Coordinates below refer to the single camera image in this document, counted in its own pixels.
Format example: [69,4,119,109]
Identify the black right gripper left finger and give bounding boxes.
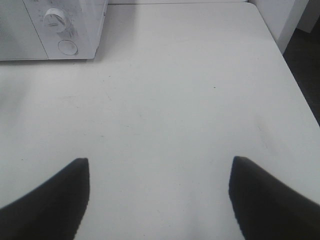
[0,158,90,240]

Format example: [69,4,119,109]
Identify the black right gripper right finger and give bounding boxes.
[228,156,320,240]

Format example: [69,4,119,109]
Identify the round door release button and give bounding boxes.
[58,40,78,56]

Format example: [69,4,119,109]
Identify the white dial knob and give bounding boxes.
[42,7,71,33]

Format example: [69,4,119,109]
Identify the white microwave oven body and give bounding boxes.
[23,0,108,60]

